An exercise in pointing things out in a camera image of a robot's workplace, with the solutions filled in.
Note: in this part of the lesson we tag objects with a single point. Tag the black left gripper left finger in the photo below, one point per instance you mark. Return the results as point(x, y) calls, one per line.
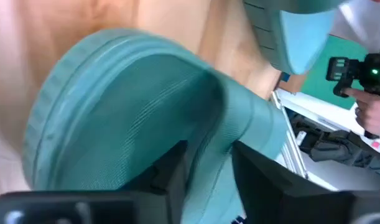
point(84, 208)

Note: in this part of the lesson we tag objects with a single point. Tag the green rubber slide sandal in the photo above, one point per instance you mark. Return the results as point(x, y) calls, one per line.
point(130, 109)
point(301, 40)

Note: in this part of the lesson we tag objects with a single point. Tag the white metal frame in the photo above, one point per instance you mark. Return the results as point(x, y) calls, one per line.
point(317, 112)

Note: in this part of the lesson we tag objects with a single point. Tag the person's hand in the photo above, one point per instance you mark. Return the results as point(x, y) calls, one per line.
point(373, 112)

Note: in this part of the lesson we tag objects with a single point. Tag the blue tape piece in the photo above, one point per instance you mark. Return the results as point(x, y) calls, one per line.
point(285, 76)

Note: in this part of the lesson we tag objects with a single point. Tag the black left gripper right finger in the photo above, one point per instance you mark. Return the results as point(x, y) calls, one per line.
point(286, 202)

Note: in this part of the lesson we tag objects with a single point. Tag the person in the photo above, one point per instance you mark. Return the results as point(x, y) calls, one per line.
point(364, 28)

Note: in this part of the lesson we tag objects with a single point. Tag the green mat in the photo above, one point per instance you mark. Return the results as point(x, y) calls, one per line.
point(314, 84)

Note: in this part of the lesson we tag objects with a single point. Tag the black bag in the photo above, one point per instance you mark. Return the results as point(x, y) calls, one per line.
point(329, 149)

